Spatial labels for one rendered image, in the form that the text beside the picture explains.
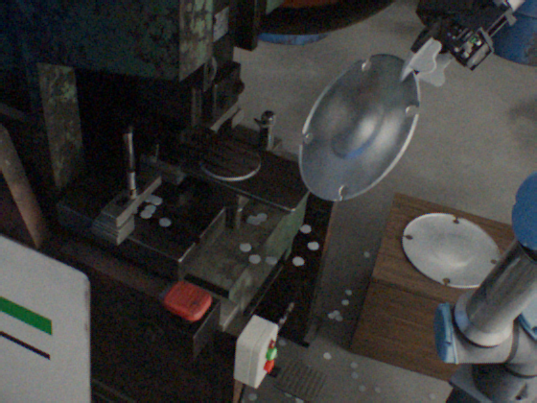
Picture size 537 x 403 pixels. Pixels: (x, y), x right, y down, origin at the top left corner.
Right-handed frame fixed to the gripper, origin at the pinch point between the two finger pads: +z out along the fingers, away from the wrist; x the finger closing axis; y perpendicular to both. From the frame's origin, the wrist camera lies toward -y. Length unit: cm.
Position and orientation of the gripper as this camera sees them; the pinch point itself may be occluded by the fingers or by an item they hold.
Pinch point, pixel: (404, 76)
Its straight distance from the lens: 110.2
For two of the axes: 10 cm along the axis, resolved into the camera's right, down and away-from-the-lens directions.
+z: -7.0, 6.9, 1.8
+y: 4.4, 6.2, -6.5
